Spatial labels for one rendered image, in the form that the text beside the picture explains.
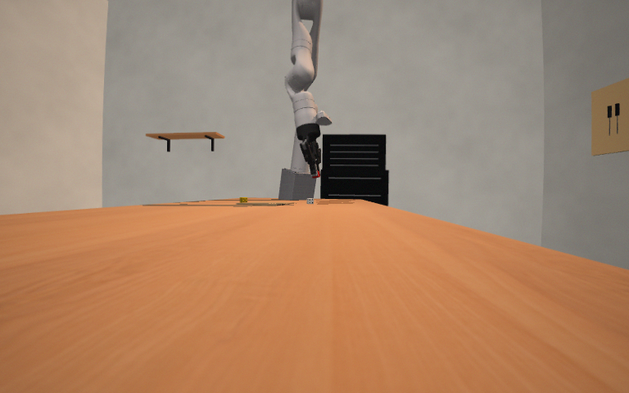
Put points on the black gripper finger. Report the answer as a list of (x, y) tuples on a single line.
[(305, 148), (318, 156)]

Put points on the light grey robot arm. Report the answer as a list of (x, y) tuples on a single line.
[(305, 52)]

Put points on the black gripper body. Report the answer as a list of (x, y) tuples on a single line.
[(309, 132)]

